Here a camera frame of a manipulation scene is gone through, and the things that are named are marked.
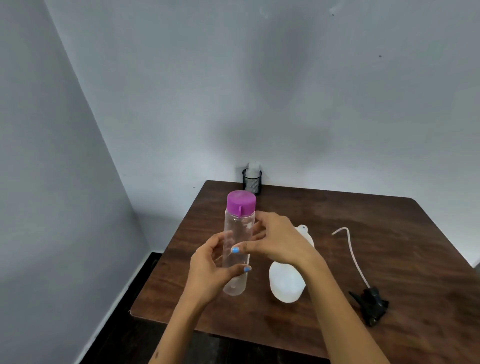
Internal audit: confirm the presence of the person's right hand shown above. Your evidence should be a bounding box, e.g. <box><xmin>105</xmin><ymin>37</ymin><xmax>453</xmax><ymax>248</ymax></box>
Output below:
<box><xmin>230</xmin><ymin>211</ymin><xmax>324</xmax><ymax>271</ymax></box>

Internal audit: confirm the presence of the white plastic funnel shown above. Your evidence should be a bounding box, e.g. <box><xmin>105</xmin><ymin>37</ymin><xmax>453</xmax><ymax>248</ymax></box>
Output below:
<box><xmin>295</xmin><ymin>224</ymin><xmax>316</xmax><ymax>249</ymax></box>

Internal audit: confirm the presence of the black spray trigger with tube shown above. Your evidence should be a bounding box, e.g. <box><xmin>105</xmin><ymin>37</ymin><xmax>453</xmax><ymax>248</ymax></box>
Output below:
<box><xmin>331</xmin><ymin>226</ymin><xmax>390</xmax><ymax>328</ymax></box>

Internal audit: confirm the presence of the dark wooden table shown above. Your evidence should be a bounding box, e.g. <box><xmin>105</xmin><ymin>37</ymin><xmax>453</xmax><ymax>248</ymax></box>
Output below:
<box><xmin>128</xmin><ymin>180</ymin><xmax>480</xmax><ymax>364</ymax></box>

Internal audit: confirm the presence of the person's right forearm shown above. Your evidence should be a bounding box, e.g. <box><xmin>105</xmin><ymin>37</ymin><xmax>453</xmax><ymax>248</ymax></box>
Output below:
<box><xmin>301</xmin><ymin>257</ymin><xmax>391</xmax><ymax>364</ymax></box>

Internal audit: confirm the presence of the black mesh holder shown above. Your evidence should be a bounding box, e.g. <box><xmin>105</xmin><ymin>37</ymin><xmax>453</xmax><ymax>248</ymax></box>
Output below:
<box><xmin>241</xmin><ymin>167</ymin><xmax>264</xmax><ymax>196</ymax></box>

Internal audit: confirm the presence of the clear water bottle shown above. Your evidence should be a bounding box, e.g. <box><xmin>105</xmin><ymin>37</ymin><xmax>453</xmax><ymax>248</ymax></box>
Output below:
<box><xmin>221</xmin><ymin>209</ymin><xmax>257</xmax><ymax>298</ymax></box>

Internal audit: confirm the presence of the purple bottle cap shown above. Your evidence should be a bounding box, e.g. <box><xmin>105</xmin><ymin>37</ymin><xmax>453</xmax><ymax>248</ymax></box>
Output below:
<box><xmin>226</xmin><ymin>189</ymin><xmax>258</xmax><ymax>219</ymax></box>

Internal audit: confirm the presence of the white spray bottle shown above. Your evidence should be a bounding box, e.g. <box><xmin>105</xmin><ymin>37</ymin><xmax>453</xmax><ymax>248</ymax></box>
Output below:
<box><xmin>268</xmin><ymin>260</ymin><xmax>307</xmax><ymax>304</ymax></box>

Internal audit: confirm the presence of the person's left hand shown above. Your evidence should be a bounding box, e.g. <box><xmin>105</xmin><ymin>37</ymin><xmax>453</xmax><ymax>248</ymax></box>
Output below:
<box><xmin>185</xmin><ymin>231</ymin><xmax>253</xmax><ymax>305</ymax></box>

